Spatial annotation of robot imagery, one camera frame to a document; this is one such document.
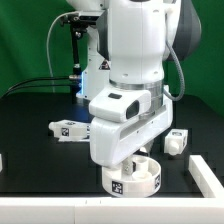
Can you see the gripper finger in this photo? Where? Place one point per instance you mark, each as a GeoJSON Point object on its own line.
{"type": "Point", "coordinates": [128, 167]}

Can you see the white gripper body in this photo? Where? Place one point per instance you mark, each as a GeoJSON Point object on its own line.
{"type": "Point", "coordinates": [122, 123]}

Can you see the white round stool seat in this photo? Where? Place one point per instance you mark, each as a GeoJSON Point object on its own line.
{"type": "Point", "coordinates": [116, 182]}

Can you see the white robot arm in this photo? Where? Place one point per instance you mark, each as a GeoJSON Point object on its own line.
{"type": "Point", "coordinates": [136, 37]}

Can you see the white marker sheet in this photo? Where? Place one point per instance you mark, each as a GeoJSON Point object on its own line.
{"type": "Point", "coordinates": [74, 133]}

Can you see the white L-shaped fence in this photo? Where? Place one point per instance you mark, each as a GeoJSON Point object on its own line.
{"type": "Point", "coordinates": [209, 209]}

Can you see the black camera stand pole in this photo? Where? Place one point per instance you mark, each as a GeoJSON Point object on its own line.
{"type": "Point", "coordinates": [76, 83]}

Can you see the black camera on stand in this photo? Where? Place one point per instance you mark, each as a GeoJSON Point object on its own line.
{"type": "Point", "coordinates": [86, 17]}

